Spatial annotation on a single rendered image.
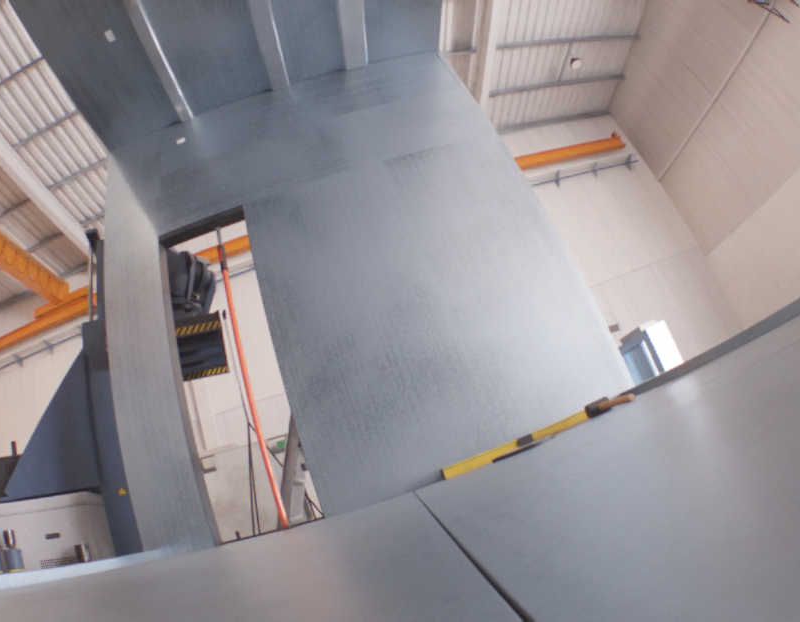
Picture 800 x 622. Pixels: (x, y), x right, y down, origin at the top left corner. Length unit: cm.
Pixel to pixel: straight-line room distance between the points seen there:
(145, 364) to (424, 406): 146
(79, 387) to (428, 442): 236
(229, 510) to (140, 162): 497
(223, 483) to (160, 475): 456
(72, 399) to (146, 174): 160
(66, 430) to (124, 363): 92
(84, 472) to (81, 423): 33
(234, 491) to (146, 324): 454
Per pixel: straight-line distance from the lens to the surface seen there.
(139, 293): 265
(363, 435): 202
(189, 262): 350
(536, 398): 213
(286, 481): 249
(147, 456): 237
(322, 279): 226
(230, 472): 685
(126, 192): 316
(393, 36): 333
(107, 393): 322
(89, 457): 317
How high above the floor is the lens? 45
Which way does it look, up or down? 20 degrees up
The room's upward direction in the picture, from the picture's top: 21 degrees counter-clockwise
